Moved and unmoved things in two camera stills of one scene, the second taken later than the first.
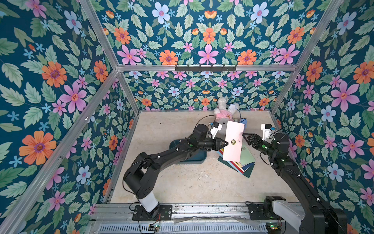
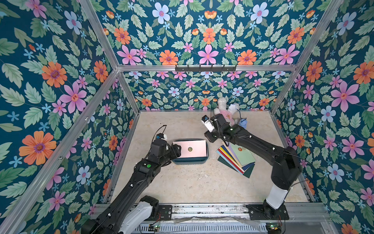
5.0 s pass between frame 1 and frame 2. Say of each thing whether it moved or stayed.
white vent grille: stayed
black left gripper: moved
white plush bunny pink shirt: stayed
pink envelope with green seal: moved
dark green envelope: stayed
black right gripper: moved
